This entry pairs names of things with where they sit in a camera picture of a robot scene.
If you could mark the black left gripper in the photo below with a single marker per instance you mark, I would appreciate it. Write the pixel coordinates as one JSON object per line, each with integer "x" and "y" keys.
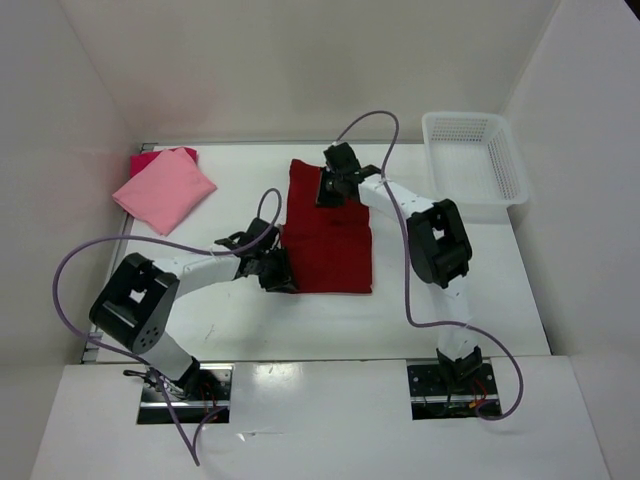
{"x": 282, "y": 280}

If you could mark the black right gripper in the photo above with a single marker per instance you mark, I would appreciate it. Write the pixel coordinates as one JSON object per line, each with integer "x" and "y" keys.
{"x": 323, "y": 198}

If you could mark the dark red t-shirt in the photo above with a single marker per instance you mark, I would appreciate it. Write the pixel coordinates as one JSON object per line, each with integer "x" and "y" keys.
{"x": 330, "y": 249}

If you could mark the light pink t-shirt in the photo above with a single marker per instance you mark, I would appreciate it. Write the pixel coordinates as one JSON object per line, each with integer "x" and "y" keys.
{"x": 165, "y": 192}

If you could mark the magenta t-shirt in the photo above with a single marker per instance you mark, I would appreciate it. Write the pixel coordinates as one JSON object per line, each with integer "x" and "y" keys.
{"x": 140, "y": 161}

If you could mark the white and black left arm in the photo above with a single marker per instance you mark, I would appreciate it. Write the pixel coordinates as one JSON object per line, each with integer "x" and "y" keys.
{"x": 135, "y": 305}

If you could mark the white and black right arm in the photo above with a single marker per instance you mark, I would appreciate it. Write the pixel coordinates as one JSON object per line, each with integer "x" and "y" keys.
{"x": 436, "y": 249}

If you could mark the white plastic basket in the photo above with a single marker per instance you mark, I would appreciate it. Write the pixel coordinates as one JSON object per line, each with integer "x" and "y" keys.
{"x": 473, "y": 159}

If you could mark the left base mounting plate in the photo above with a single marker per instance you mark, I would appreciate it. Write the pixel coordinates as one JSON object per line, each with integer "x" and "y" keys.
{"x": 212, "y": 399}

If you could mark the base mounting plate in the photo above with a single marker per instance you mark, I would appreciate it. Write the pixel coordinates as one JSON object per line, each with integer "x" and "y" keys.
{"x": 212, "y": 399}
{"x": 432, "y": 399}

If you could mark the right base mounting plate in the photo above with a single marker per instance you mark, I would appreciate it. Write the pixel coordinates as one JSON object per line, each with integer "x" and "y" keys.
{"x": 432, "y": 399}

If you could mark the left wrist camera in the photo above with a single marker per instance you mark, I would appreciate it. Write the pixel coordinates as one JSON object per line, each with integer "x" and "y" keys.
{"x": 260, "y": 238}

